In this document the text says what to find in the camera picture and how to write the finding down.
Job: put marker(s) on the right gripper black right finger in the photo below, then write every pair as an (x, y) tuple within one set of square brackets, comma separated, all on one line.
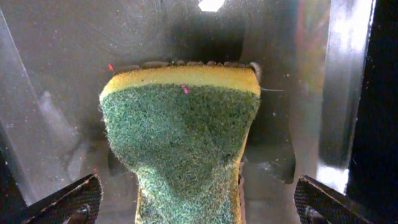
[(317, 203)]

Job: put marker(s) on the black water tray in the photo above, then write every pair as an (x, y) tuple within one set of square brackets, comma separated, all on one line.
[(329, 99)]

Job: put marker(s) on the green yellow sponge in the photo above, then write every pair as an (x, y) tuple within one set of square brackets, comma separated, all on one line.
[(183, 130)]

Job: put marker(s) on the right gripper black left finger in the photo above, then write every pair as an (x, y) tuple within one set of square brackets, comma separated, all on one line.
[(84, 195)]

